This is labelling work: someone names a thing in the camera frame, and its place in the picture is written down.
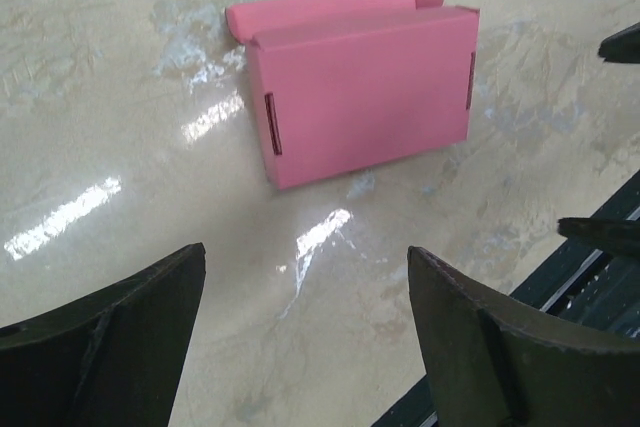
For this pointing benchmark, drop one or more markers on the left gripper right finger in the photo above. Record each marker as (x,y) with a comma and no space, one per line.
(494,361)

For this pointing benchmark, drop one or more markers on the pink paper box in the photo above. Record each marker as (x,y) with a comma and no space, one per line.
(342,85)

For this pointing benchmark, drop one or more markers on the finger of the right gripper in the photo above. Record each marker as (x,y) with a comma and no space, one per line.
(622,47)
(619,238)

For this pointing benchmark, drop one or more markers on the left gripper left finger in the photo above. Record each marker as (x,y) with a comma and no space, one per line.
(111,358)

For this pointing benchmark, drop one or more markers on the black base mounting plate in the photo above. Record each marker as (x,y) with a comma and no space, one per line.
(575,283)

